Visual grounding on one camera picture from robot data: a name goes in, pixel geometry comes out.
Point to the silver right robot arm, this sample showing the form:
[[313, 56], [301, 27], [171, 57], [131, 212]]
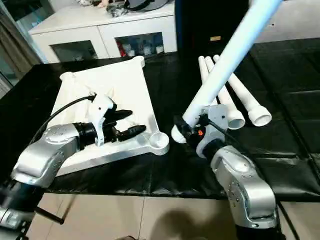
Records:
[[245, 185]]

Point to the black cabinet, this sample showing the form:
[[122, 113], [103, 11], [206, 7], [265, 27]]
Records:
[[200, 20]]

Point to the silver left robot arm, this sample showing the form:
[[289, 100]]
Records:
[[45, 155]]

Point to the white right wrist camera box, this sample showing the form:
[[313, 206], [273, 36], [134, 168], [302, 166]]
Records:
[[217, 130]]

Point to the white cabinet with glass doors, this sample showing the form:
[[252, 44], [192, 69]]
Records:
[[100, 27]]

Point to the black metal bench leg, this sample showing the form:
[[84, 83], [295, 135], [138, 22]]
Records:
[[50, 215]]

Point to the black work mat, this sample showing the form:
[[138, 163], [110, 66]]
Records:
[[280, 150]]

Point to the white plastic table leg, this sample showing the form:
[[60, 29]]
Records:
[[227, 102], [245, 92], [204, 75], [230, 55]]

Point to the white plastic table top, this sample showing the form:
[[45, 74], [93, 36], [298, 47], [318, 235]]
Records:
[[120, 90]]

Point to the dark gear on cabinet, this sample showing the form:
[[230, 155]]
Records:
[[145, 5]]

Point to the small yellow label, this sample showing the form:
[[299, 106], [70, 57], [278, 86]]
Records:
[[215, 38]]

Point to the grey curtain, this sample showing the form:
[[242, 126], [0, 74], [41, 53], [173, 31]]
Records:
[[12, 45]]

